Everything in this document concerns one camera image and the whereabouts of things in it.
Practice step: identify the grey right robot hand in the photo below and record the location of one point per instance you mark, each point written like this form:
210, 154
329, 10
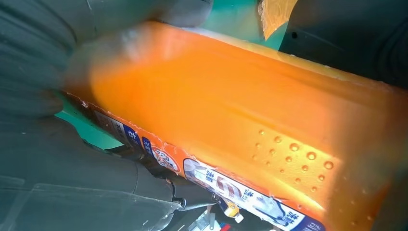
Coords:
79, 185

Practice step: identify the yellow tape patch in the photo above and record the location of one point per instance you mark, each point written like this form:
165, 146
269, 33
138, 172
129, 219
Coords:
274, 16

